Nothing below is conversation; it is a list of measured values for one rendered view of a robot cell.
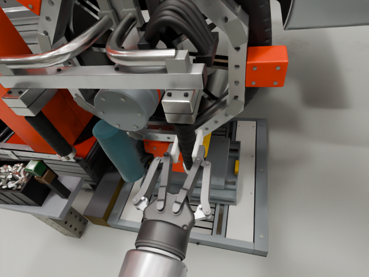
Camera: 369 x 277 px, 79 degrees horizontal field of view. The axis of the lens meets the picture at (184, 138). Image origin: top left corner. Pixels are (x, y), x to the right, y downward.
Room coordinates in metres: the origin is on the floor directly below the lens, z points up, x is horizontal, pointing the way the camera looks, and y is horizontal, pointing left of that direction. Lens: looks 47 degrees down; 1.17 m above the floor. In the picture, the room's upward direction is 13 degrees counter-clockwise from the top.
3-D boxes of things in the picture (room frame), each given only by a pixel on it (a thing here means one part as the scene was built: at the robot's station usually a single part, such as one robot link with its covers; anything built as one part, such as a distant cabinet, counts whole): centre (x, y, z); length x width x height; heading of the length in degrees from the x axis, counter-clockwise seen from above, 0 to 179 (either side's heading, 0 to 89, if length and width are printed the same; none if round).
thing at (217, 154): (0.73, 0.00, 0.32); 0.40 x 0.30 x 0.28; 68
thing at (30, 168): (0.51, 0.49, 0.64); 0.04 x 0.04 x 0.04; 68
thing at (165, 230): (0.14, 0.06, 0.83); 0.09 x 0.08 x 0.07; 158
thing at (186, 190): (0.20, 0.01, 0.83); 0.11 x 0.01 x 0.04; 147
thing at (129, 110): (0.51, 0.09, 0.85); 0.21 x 0.14 x 0.14; 158
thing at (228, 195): (0.73, -0.01, 0.13); 0.50 x 0.36 x 0.10; 68
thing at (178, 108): (0.32, -0.02, 0.93); 0.09 x 0.05 x 0.05; 158
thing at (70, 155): (0.42, 0.31, 0.83); 0.04 x 0.04 x 0.16
